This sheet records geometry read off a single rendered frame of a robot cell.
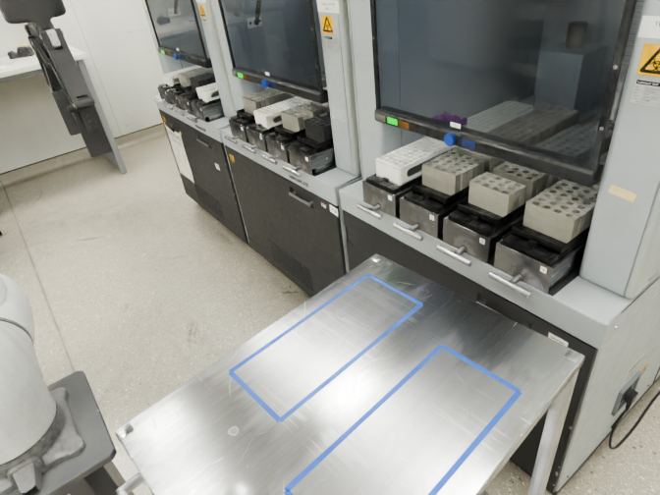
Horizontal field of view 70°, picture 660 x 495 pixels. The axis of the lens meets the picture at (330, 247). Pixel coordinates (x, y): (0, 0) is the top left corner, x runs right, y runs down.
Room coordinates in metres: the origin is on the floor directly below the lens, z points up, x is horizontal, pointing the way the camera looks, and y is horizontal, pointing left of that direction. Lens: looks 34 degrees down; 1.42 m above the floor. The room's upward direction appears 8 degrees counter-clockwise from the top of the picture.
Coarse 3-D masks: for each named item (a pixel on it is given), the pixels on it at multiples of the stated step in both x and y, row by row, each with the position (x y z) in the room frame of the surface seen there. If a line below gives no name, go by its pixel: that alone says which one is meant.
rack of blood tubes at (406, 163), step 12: (408, 144) 1.29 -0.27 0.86; (420, 144) 1.28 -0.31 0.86; (432, 144) 1.27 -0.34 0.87; (444, 144) 1.26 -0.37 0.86; (384, 156) 1.24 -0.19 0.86; (396, 156) 1.23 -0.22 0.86; (408, 156) 1.21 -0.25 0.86; (420, 156) 1.21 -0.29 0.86; (432, 156) 1.21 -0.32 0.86; (384, 168) 1.19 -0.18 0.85; (396, 168) 1.15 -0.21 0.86; (408, 168) 1.16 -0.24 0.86; (420, 168) 1.24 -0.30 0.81; (396, 180) 1.15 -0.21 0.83; (408, 180) 1.16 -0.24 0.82
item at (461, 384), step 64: (320, 320) 0.64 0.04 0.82; (384, 320) 0.62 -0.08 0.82; (448, 320) 0.60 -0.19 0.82; (512, 320) 0.58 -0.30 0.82; (192, 384) 0.53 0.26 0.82; (256, 384) 0.52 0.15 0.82; (320, 384) 0.50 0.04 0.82; (384, 384) 0.48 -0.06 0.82; (448, 384) 0.46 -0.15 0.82; (512, 384) 0.45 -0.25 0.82; (128, 448) 0.43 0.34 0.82; (192, 448) 0.41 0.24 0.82; (256, 448) 0.40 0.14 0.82; (320, 448) 0.39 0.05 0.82; (384, 448) 0.37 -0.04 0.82; (448, 448) 0.36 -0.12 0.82; (512, 448) 0.35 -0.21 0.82
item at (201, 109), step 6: (192, 102) 2.26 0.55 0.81; (198, 102) 2.21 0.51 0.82; (204, 102) 2.20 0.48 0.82; (210, 102) 2.20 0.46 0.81; (216, 102) 2.22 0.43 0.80; (192, 108) 2.27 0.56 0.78; (198, 108) 2.20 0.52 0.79; (204, 108) 2.17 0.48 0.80; (210, 108) 2.18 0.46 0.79; (216, 108) 2.20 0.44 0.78; (222, 108) 2.22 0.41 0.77; (198, 114) 2.22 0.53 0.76; (204, 114) 2.17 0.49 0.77; (210, 114) 2.18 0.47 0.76; (192, 120) 2.17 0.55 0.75; (204, 120) 2.17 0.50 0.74
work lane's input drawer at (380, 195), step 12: (372, 180) 1.19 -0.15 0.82; (384, 180) 1.17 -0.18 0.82; (420, 180) 1.17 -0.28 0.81; (372, 192) 1.18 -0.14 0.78; (384, 192) 1.14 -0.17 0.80; (396, 192) 1.12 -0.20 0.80; (360, 204) 1.17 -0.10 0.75; (372, 204) 1.18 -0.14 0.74; (384, 204) 1.14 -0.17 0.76; (396, 204) 1.11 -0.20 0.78
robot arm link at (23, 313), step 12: (0, 276) 0.81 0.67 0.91; (0, 288) 0.75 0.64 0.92; (12, 288) 0.78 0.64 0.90; (0, 300) 0.71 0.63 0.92; (12, 300) 0.74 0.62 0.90; (24, 300) 0.77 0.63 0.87; (0, 312) 0.69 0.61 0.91; (12, 312) 0.70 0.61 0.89; (24, 312) 0.72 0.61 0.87; (24, 324) 0.69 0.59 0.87
